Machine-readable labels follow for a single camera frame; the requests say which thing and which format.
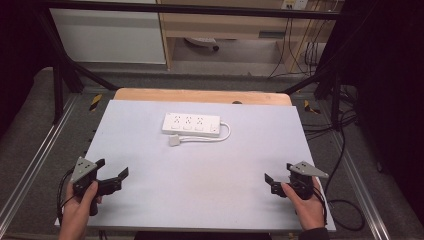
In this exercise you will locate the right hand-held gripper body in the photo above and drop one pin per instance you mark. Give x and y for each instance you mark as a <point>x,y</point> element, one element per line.
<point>301,181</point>

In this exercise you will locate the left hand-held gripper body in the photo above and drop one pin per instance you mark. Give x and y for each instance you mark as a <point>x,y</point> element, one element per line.
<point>83,170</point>

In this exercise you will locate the person's right hand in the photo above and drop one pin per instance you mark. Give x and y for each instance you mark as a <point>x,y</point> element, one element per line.
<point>308,210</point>

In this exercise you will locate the person's left hand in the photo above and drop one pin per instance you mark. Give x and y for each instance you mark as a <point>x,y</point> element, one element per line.
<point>77,210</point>

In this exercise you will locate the yellow black floor tape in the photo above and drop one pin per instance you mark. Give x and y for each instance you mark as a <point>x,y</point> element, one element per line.
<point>95,102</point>
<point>310,107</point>

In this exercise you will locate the white plug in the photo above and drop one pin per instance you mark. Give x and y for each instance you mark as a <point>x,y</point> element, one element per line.
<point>173,140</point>

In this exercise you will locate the white power strip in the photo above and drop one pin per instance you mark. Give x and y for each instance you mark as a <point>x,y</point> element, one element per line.
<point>191,124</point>

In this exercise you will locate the wooden table board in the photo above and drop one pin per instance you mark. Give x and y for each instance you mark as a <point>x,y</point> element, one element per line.
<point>200,96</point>

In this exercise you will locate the black curtain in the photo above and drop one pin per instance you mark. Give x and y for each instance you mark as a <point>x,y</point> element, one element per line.
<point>390,100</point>
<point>16,60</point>

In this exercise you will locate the white cabinet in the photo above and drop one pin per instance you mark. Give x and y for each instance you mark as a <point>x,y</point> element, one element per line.
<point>106,36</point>

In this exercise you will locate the grey device under desk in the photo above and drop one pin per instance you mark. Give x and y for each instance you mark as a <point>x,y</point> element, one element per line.
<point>203,42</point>

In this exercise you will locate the light wooden desk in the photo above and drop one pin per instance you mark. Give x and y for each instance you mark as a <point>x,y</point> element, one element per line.
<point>226,25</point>

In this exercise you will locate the aluminium rail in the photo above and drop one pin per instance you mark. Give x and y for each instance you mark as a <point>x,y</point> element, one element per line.
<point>360,186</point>
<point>36,156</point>

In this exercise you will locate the white wall outlet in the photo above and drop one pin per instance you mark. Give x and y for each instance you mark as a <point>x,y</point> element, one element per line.
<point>295,4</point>

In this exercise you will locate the black metal frame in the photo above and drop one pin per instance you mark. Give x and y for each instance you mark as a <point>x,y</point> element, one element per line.
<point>186,9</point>

